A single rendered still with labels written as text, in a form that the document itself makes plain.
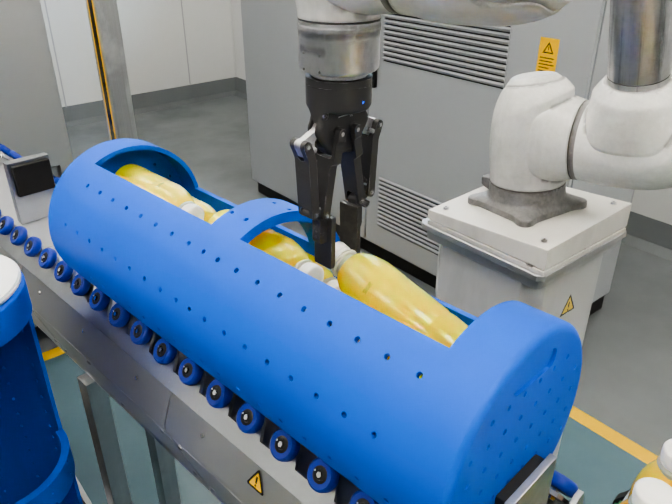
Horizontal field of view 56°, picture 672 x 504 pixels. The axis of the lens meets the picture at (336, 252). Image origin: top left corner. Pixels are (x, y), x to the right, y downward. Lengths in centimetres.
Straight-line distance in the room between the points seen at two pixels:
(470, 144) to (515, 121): 138
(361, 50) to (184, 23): 554
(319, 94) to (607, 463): 189
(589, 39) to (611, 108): 112
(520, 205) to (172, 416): 78
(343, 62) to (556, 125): 67
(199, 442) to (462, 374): 55
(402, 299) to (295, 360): 14
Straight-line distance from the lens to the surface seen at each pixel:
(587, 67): 233
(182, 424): 110
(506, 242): 128
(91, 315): 131
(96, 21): 188
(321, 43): 69
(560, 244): 126
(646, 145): 123
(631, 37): 118
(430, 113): 278
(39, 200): 174
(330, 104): 71
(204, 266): 87
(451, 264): 142
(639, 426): 256
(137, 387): 120
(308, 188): 73
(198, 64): 632
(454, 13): 62
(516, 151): 131
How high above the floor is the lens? 161
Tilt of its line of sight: 28 degrees down
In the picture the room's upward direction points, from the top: straight up
